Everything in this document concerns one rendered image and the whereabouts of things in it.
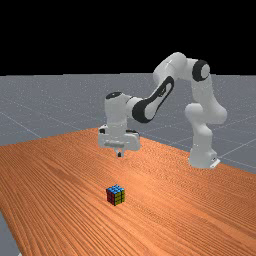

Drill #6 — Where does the many-coloured puzzle cube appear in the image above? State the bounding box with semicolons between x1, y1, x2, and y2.
105;184;126;207

